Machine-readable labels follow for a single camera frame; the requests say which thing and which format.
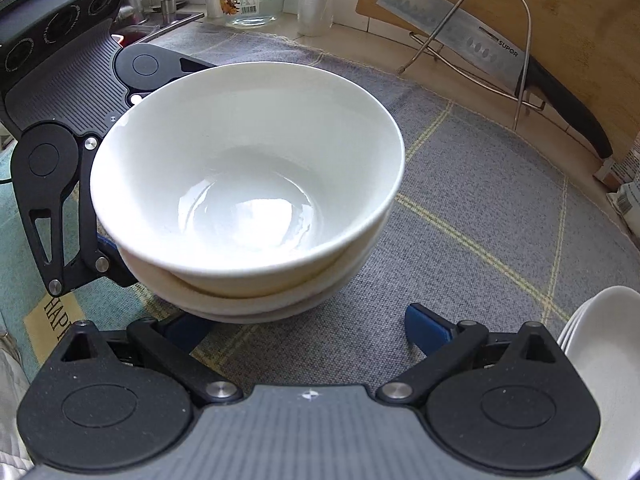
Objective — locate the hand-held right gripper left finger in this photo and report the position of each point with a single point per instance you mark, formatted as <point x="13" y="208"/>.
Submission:
<point x="185" y="332"/>

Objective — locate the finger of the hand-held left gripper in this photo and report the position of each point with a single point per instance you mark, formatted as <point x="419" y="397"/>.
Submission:
<point x="87" y="265"/>
<point x="201" y="66"/>

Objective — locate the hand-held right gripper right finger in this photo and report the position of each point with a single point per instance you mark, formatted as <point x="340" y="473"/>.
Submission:
<point x="427" y="327"/>

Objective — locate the white pink floral bowl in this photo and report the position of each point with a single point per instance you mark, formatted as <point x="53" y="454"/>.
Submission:
<point x="260" y="317"/>
<point x="260" y="302"/>
<point x="250" y="160"/>

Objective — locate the white fruit print plate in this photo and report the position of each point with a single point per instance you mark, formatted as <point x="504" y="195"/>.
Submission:
<point x="561" y="336"/>
<point x="610" y="370"/>
<point x="569" y="332"/>

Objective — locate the steel sink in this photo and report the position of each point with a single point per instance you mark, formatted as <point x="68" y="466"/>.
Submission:
<point x="190" y="17"/>

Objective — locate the red basin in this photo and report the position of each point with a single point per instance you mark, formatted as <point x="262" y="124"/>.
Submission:
<point x="132" y="36"/>

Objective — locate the grey plaid cloth mat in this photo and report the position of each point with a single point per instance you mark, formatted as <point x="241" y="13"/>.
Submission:
<point x="475" y="185"/>

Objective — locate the white quilted garment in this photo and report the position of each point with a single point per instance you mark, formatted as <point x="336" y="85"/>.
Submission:
<point x="10" y="410"/>

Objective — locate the white green seasoning bag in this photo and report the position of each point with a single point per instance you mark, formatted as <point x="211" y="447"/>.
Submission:
<point x="627" y="210"/>

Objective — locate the red white seasoning bag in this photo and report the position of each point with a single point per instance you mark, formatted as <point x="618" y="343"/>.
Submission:
<point x="625" y="165"/>

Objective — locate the wooden cutting board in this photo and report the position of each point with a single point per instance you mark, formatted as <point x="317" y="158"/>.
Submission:
<point x="575" y="10"/>

